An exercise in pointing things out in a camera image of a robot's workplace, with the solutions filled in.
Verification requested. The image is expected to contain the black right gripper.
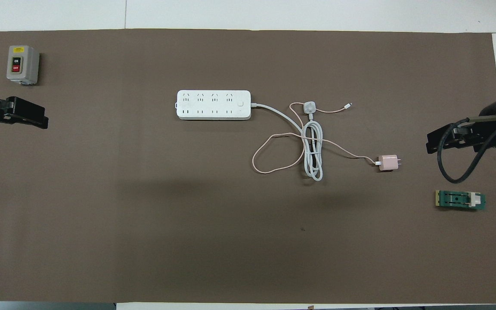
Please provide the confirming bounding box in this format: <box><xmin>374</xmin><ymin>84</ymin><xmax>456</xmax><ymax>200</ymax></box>
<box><xmin>426</xmin><ymin>98</ymin><xmax>496</xmax><ymax>154</ymax></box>

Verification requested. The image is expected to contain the pink charger adapter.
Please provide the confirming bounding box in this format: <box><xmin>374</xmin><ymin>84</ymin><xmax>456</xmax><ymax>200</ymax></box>
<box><xmin>378</xmin><ymin>155</ymin><xmax>402</xmax><ymax>172</ymax></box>

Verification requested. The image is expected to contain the pink charging cable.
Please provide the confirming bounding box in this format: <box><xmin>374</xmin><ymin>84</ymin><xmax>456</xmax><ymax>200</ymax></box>
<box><xmin>252</xmin><ymin>102</ymin><xmax>381</xmax><ymax>175</ymax></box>

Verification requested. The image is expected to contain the white power strip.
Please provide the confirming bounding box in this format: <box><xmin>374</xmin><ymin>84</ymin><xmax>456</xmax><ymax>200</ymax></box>
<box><xmin>176</xmin><ymin>90</ymin><xmax>252</xmax><ymax>121</ymax></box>

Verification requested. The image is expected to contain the brown table mat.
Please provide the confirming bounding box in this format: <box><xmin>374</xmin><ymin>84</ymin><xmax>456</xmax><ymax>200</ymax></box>
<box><xmin>0</xmin><ymin>28</ymin><xmax>496</xmax><ymax>304</ymax></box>

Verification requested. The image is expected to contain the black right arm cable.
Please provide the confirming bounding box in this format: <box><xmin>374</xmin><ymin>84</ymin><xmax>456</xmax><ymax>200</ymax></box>
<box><xmin>436</xmin><ymin>113</ymin><xmax>496</xmax><ymax>184</ymax></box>

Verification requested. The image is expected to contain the grey on-off switch box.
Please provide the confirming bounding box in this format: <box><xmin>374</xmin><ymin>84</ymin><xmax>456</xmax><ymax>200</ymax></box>
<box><xmin>6</xmin><ymin>45</ymin><xmax>40</xmax><ymax>86</ymax></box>

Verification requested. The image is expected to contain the white power cord with plug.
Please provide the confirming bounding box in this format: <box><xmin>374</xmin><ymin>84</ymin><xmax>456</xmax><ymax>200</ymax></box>
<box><xmin>250</xmin><ymin>100</ymin><xmax>324</xmax><ymax>182</ymax></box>

